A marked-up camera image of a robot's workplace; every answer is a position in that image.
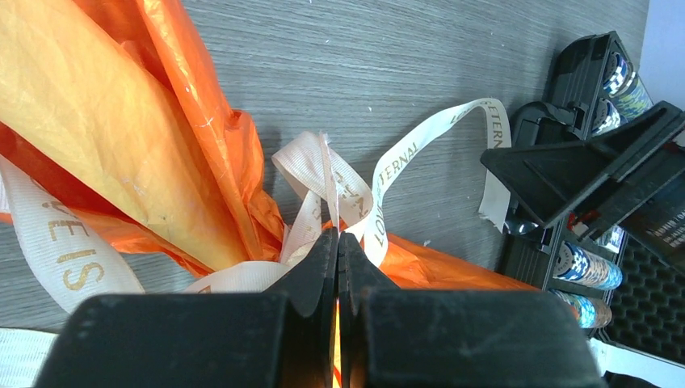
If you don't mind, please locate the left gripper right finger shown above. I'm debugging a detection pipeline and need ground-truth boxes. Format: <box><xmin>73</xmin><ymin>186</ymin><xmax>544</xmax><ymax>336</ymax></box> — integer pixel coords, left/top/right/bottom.
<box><xmin>338</xmin><ymin>233</ymin><xmax>604</xmax><ymax>387</ymax></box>

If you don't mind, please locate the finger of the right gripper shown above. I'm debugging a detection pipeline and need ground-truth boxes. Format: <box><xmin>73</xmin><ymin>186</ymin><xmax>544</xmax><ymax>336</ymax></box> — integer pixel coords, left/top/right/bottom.
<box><xmin>481</xmin><ymin>101</ymin><xmax>684</xmax><ymax>227</ymax></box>

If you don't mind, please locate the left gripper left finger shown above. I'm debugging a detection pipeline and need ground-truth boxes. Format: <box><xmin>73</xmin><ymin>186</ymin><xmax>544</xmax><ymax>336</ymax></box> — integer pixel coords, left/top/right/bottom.
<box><xmin>36</xmin><ymin>229</ymin><xmax>338</xmax><ymax>387</ymax></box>

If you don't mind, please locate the cream printed ribbon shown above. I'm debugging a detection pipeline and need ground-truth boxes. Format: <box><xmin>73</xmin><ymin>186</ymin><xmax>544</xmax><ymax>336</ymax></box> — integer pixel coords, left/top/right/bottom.
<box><xmin>0</xmin><ymin>98</ymin><xmax>513</xmax><ymax>388</ymax></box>

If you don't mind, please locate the orange flower bouquet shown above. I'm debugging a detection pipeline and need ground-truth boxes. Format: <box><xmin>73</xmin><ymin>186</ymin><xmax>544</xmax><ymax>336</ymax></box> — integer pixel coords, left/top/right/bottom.
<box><xmin>0</xmin><ymin>0</ymin><xmax>541</xmax><ymax>388</ymax></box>

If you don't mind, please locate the black poker chip case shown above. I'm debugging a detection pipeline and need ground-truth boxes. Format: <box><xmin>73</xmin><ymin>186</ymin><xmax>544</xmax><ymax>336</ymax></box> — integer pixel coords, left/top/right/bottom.
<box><xmin>494</xmin><ymin>31</ymin><xmax>685</xmax><ymax>388</ymax></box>

